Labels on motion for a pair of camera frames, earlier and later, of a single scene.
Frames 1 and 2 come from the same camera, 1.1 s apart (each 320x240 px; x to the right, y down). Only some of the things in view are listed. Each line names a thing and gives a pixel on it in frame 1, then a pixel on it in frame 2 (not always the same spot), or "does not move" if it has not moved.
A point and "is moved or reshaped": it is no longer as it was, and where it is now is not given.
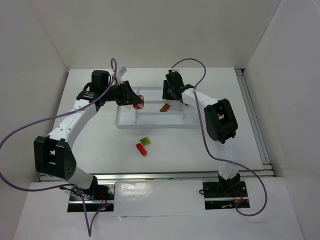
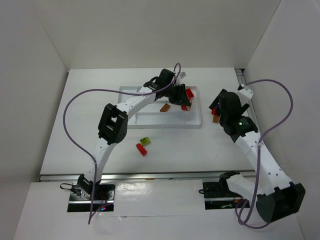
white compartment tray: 157,113 does not move
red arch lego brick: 139,106 is moved or reshaped
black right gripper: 169,89 → 217,101
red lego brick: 141,149 does not move
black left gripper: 125,93 → 179,93
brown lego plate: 165,108 does not move
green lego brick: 145,141 does not move
